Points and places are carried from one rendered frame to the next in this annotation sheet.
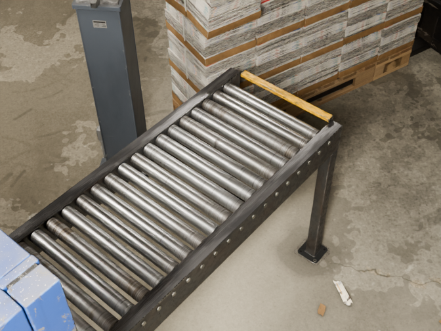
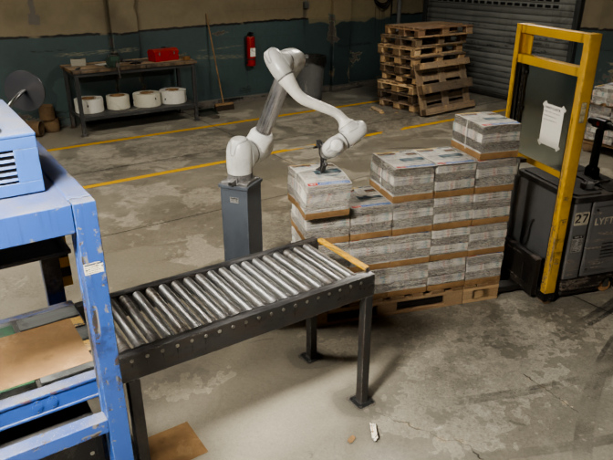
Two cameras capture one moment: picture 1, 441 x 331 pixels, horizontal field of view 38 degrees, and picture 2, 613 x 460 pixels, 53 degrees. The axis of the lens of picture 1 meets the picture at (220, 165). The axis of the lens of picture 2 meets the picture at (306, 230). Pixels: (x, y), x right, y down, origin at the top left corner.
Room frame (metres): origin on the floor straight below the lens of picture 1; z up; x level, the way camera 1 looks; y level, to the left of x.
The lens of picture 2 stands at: (-0.98, -0.86, 2.24)
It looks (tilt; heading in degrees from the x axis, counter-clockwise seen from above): 24 degrees down; 15
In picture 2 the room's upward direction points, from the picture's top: straight up
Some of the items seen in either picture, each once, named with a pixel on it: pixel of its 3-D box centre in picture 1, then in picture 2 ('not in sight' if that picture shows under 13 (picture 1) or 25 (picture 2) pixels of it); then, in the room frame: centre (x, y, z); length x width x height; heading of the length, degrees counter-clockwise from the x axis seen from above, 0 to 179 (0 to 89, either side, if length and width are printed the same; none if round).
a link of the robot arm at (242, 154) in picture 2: not in sight; (240, 154); (2.37, 0.49, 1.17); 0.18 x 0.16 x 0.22; 168
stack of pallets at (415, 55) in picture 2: not in sight; (422, 65); (9.61, 0.05, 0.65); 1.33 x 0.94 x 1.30; 143
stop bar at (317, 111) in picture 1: (285, 94); (342, 253); (1.91, -0.26, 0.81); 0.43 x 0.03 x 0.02; 49
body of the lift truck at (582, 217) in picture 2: not in sight; (566, 227); (3.63, -1.63, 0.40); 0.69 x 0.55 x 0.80; 32
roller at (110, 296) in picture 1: (81, 272); (153, 316); (1.12, 0.44, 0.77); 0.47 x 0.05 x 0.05; 49
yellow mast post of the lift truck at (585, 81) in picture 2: not in sight; (566, 172); (3.15, -1.49, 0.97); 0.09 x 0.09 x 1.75; 32
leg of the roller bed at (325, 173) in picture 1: (319, 204); (364, 350); (1.74, -0.43, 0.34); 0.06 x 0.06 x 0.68; 49
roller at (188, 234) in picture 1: (153, 210); (218, 296); (1.37, 0.23, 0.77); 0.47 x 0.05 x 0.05; 49
